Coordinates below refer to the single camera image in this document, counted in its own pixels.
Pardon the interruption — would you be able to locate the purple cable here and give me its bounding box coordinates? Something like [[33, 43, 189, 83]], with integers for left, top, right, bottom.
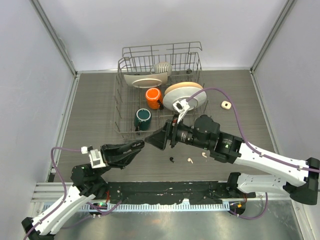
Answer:
[[23, 146, 123, 240], [187, 87, 320, 221]]

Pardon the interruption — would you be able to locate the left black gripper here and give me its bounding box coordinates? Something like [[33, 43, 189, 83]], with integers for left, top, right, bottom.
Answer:
[[93, 141, 141, 178]]

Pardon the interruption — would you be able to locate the white plate with foot ring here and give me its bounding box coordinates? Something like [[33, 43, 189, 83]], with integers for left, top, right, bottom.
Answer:
[[162, 86, 207, 111]]

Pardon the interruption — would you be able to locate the dark green ceramic mug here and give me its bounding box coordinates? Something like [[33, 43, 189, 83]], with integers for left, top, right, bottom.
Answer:
[[133, 108, 152, 132]]

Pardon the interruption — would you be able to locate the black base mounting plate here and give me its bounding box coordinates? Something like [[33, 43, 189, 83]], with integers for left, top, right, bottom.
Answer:
[[108, 181, 256, 205]]

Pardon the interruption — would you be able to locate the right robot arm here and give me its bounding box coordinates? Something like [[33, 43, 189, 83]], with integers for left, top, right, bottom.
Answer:
[[145, 114, 320, 206]]

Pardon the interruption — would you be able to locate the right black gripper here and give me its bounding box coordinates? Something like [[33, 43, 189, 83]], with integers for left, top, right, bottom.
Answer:
[[145, 113, 210, 151]]

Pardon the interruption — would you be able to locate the cream oval dish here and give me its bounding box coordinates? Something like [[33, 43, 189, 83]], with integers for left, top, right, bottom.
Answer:
[[123, 73, 168, 89]]

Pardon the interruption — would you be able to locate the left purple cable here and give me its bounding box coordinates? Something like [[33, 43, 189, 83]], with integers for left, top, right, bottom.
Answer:
[[23, 146, 123, 240]]

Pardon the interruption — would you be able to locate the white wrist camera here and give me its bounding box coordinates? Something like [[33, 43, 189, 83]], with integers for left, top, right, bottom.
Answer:
[[172, 99, 192, 124], [80, 146, 107, 169]]

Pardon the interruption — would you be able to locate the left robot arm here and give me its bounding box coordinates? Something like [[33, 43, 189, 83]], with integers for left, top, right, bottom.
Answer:
[[21, 140, 145, 240]]

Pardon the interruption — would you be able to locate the white perforated cable rail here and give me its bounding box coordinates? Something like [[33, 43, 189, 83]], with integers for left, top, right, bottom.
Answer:
[[77, 201, 231, 212]]

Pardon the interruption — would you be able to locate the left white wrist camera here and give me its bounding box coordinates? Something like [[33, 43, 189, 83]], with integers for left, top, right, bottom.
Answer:
[[80, 146, 107, 169]]

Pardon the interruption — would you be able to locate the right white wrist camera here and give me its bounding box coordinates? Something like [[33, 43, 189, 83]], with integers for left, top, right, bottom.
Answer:
[[172, 99, 192, 124]]

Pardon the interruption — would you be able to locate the beige ceramic plate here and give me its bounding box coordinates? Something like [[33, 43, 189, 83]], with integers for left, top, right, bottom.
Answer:
[[164, 81, 203, 95]]

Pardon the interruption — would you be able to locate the striped grey white cup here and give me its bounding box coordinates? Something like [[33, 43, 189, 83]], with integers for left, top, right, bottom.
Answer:
[[150, 62, 173, 76]]

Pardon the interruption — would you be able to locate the grey wire dish rack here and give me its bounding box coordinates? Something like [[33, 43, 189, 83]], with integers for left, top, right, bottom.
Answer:
[[113, 41, 205, 142]]

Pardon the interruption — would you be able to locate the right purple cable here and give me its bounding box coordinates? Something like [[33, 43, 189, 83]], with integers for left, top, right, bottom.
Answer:
[[187, 87, 320, 221]]

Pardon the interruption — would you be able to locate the orange ceramic mug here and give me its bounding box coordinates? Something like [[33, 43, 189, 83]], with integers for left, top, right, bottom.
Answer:
[[145, 87, 164, 110]]

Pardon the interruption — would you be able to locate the cream square earbud case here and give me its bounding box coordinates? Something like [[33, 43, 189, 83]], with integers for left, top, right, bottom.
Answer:
[[220, 101, 232, 110]]

